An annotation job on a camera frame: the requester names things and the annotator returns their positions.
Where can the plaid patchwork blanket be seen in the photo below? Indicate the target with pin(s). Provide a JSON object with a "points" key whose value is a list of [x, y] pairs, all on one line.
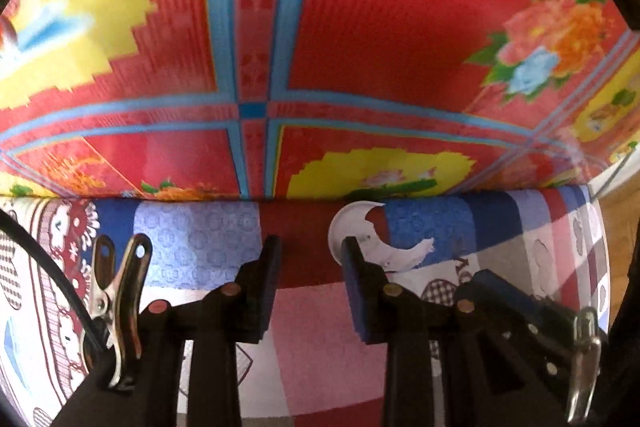
{"points": [[312, 369]]}

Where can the checkered red bed sheet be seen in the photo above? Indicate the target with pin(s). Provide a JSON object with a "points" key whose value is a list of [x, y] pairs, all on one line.
{"points": [[41, 361]]}

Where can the red floral wall covering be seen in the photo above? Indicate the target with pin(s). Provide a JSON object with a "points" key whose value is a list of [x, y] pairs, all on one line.
{"points": [[199, 99]]}

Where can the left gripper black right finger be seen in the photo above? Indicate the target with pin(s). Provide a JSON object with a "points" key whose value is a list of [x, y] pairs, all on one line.
{"points": [[385, 313]]}

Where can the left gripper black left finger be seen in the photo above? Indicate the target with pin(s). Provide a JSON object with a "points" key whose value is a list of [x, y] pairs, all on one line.
{"points": [[236, 312]]}

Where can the white torn paper scrap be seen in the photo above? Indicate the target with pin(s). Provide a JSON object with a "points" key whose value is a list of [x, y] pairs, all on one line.
{"points": [[351, 221]]}

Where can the metal spring clip right wrist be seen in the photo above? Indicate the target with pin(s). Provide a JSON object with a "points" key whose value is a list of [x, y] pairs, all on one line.
{"points": [[585, 366]]}

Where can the metal spring clip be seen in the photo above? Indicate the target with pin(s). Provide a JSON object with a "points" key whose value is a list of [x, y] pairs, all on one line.
{"points": [[114, 301]]}

